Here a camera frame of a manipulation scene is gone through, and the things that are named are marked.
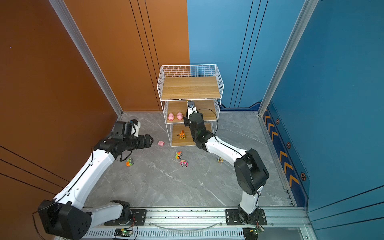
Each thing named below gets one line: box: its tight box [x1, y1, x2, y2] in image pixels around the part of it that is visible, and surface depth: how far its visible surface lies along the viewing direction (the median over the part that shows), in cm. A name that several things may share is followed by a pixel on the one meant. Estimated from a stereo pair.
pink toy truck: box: [180, 159, 188, 168], surface depth 92 cm
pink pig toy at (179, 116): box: [176, 111, 183, 121], surface depth 84 cm
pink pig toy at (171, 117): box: [168, 112, 175, 122], surface depth 84 cm
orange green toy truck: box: [175, 151, 183, 160], surface depth 96 cm
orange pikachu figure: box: [177, 130, 186, 139], surface depth 101 cm
